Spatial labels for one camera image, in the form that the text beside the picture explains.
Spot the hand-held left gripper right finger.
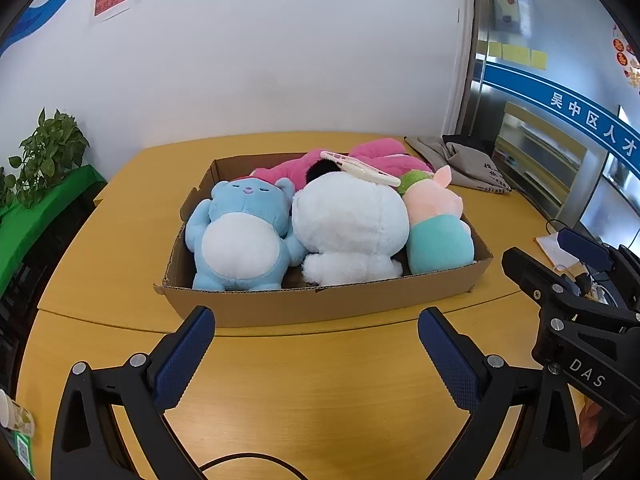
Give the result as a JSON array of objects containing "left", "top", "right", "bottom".
[{"left": 418, "top": 306, "right": 587, "bottom": 480}]

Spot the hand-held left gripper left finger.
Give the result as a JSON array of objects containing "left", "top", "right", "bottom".
[{"left": 51, "top": 305, "right": 217, "bottom": 480}]

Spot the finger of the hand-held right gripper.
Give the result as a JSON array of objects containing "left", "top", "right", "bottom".
[
  {"left": 501, "top": 246, "right": 585, "bottom": 312},
  {"left": 558, "top": 228, "right": 640, "bottom": 312}
]

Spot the pink pig plush toy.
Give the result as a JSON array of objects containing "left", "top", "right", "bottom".
[{"left": 397, "top": 165, "right": 476, "bottom": 276}]

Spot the brown cardboard box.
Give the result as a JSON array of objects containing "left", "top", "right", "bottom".
[{"left": 153, "top": 153, "right": 494, "bottom": 329}]

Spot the white panda plush toy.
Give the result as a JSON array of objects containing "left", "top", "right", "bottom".
[{"left": 291, "top": 160, "right": 410, "bottom": 285}]

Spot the person's right hand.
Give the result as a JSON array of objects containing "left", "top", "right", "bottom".
[{"left": 581, "top": 399, "right": 605, "bottom": 433}]

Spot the white paper sheet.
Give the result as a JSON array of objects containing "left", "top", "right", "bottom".
[{"left": 535, "top": 234, "right": 582, "bottom": 272}]

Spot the computer monitor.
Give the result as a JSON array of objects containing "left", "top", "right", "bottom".
[{"left": 579, "top": 105, "right": 640, "bottom": 257}]

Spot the blue bear plush toy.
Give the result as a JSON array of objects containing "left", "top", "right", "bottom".
[{"left": 185, "top": 176, "right": 305, "bottom": 292}]

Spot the grey cloth bag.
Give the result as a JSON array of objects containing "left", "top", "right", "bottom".
[{"left": 404, "top": 134, "right": 513, "bottom": 194}]

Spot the blue window banner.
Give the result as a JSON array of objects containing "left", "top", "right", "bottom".
[{"left": 482, "top": 59, "right": 640, "bottom": 182}]

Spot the paper cup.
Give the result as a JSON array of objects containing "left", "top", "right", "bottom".
[{"left": 0, "top": 389, "right": 35, "bottom": 437}]

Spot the green printed card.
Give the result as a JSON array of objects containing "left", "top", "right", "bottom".
[{"left": 11, "top": 430, "right": 37, "bottom": 478}]

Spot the pink bear plush toy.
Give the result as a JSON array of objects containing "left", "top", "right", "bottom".
[{"left": 248, "top": 138, "right": 434, "bottom": 192}]

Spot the red festive window sticker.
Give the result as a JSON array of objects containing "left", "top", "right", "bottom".
[{"left": 611, "top": 24, "right": 640, "bottom": 92}]

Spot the green table cloth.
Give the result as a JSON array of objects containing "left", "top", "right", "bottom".
[{"left": 0, "top": 164, "right": 108, "bottom": 297}]

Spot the row of yellow sticky notes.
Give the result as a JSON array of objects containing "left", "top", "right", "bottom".
[{"left": 486, "top": 41, "right": 549, "bottom": 71}]

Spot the cream plastic phone case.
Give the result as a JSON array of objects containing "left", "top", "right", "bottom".
[{"left": 320, "top": 150, "right": 402, "bottom": 189}]

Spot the green potted plant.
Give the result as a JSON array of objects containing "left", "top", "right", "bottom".
[{"left": 0, "top": 107, "right": 91, "bottom": 212}]

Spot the cartoon poster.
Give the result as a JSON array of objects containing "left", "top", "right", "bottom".
[{"left": 491, "top": 0, "right": 533, "bottom": 32}]

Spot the black cable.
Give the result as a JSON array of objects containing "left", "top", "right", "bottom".
[{"left": 199, "top": 454, "right": 308, "bottom": 480}]

